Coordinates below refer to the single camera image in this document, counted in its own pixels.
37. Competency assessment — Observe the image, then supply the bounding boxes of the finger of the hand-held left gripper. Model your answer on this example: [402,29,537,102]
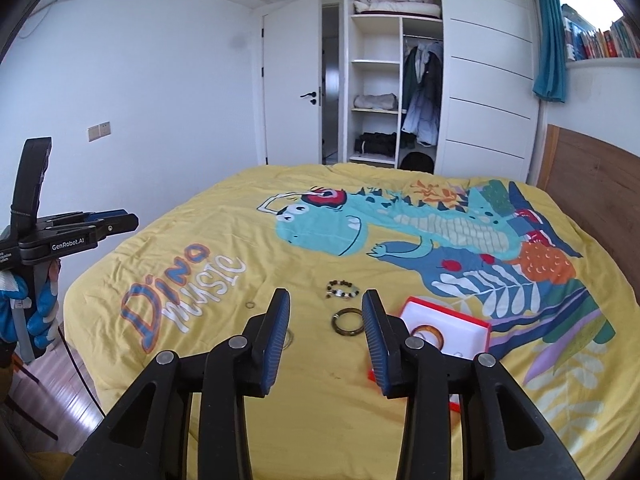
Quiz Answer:
[20,213,140,263]
[37,208,128,228]

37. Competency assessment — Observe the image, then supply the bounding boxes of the folded light clothes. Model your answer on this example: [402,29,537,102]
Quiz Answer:
[352,92,399,111]

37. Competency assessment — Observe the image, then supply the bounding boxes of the dark brown bangle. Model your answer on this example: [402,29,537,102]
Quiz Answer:
[330,308,366,336]

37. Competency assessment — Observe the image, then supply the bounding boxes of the white door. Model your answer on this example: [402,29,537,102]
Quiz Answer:
[262,0,323,166]

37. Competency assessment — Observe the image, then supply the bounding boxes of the red jewelry box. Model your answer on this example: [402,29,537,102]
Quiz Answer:
[367,296,493,413]

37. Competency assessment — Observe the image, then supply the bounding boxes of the black cable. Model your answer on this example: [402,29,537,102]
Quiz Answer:
[57,327,106,418]

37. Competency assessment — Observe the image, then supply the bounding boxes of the white wardrobe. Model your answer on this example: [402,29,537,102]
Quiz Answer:
[342,0,543,176]

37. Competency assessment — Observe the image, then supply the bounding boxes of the wooden headboard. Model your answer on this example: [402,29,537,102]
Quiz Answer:
[537,124,640,306]

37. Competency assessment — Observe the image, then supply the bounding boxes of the folded dark clothes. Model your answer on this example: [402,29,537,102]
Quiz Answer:
[353,131,398,156]

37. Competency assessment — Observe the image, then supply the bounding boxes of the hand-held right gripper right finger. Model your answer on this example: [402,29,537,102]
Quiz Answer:
[361,289,583,480]

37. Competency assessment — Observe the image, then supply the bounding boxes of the amber bangle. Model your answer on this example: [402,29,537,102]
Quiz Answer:
[410,325,446,348]

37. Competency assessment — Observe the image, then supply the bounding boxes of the hanging jackets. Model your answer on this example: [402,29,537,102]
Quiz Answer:
[400,40,445,148]

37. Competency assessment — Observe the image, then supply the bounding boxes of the yellow dinosaur printed blanket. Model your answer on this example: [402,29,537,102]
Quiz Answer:
[62,162,640,480]

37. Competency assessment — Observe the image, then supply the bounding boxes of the row of books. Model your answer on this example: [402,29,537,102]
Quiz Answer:
[560,5,640,63]

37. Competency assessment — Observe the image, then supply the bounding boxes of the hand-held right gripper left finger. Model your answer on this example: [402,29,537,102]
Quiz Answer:
[65,287,292,480]

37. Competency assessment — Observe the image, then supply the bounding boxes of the person's left hand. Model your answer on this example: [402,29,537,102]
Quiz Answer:
[0,260,63,356]

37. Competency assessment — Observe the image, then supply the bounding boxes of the beaded bracelet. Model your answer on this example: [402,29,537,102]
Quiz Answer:
[325,282,362,301]

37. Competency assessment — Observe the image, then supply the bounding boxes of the black bag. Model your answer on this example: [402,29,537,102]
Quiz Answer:
[400,151,435,175]

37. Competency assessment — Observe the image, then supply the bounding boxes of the teal curtain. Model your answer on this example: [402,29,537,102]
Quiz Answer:
[532,0,568,103]

